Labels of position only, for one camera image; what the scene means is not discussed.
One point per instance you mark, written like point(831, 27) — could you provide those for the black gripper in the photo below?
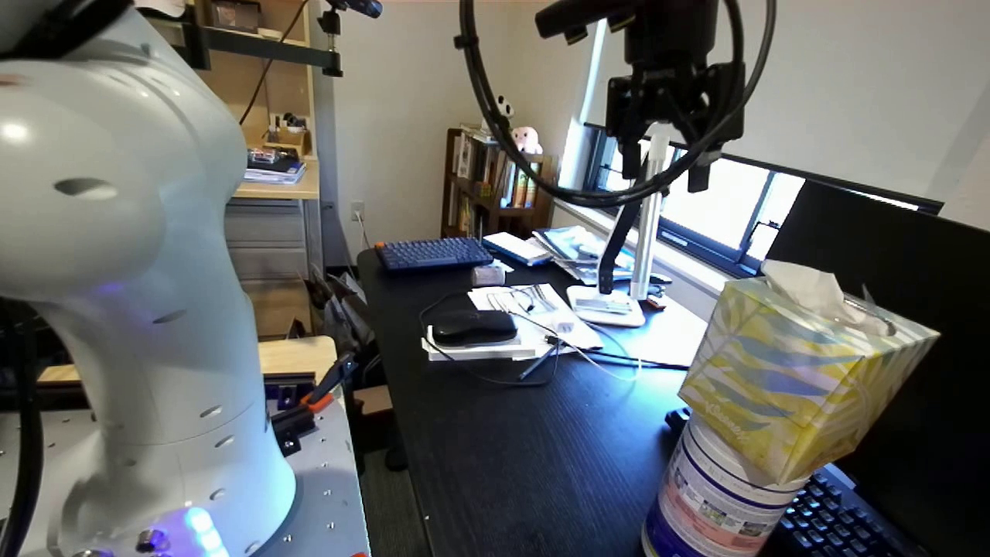
point(671, 98)

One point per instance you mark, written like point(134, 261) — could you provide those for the yellow patterned tissue box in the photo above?
point(806, 382)

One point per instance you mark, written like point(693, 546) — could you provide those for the small white box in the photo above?
point(490, 273)

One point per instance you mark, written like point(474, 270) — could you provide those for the white wipes bottle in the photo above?
point(700, 506)

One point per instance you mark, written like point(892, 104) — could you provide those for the white monitor on stand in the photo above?
point(647, 248)

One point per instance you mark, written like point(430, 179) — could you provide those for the black framed window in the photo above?
point(745, 205)

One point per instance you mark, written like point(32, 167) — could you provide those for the open magazine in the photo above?
point(577, 250)

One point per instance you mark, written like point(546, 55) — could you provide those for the pink plush toy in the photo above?
point(526, 141)

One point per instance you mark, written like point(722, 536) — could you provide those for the panda plush toy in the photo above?
point(507, 108)

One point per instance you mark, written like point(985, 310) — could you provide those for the large white paper sheet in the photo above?
point(666, 334)

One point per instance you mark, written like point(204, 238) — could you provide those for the stack of white books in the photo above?
point(516, 248)

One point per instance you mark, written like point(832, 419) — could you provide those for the small wooden bookshelf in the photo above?
point(484, 195)

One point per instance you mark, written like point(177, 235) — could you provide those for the printed white papers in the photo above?
point(536, 306)

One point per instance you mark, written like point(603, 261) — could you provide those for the white roller blind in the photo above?
point(878, 82)

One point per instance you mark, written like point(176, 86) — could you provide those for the black wallet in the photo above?
point(471, 325)

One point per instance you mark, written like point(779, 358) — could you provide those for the large black monitor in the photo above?
point(928, 268)

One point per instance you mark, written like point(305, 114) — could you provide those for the grey metal pole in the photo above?
point(330, 156)

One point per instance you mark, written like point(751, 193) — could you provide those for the blue book stack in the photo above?
point(272, 167)

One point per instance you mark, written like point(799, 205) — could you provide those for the tall wooden shelf unit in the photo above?
point(281, 92)

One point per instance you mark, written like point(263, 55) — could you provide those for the black keyboard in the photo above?
point(839, 522)

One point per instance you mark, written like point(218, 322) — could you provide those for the white drawer cabinet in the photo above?
point(269, 242)

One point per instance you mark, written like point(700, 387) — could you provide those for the light wooden board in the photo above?
point(297, 358)

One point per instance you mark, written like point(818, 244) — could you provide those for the black mounting bar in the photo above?
point(268, 45)

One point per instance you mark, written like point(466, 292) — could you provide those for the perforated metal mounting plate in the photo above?
point(326, 495)

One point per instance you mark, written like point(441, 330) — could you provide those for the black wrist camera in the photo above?
point(577, 17)

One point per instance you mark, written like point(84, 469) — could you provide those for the white wall outlet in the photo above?
point(358, 210)

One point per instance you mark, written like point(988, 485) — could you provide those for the black camera on pole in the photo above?
point(351, 6)

